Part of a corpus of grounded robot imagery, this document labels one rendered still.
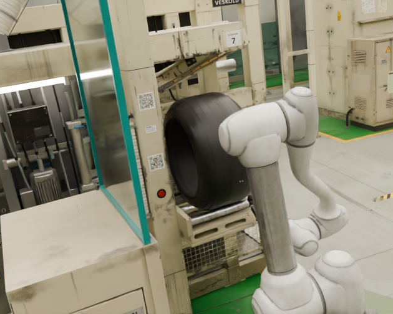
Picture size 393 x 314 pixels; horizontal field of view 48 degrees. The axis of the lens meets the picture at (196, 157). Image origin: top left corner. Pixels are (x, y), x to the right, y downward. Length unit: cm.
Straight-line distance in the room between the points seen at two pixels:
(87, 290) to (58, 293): 7
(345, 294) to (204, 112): 98
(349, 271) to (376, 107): 506
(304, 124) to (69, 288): 82
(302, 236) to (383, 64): 493
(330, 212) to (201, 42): 112
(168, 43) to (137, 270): 135
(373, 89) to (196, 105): 460
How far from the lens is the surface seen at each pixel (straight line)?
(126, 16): 198
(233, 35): 248
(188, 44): 236
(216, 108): 208
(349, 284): 161
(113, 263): 124
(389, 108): 669
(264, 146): 135
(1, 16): 218
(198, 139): 200
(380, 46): 645
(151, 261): 128
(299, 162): 153
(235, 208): 225
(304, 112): 140
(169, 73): 247
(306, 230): 178
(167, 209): 218
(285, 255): 150
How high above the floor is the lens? 185
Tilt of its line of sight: 18 degrees down
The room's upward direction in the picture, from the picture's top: 8 degrees counter-clockwise
